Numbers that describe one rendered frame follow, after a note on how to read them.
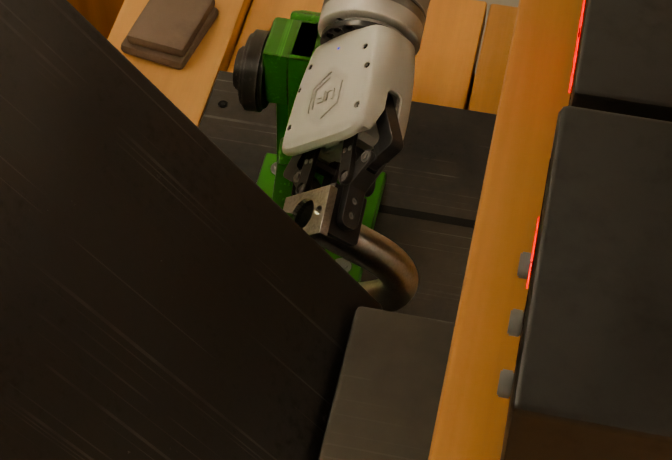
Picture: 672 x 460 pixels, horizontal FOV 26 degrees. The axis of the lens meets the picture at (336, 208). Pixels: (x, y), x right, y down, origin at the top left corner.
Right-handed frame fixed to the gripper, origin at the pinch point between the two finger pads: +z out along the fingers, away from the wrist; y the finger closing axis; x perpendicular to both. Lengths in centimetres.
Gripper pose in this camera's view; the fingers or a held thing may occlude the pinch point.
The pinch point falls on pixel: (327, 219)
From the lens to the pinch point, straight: 110.8
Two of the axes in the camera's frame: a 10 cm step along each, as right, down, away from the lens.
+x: 7.4, 3.9, 5.4
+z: -2.0, 9.0, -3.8
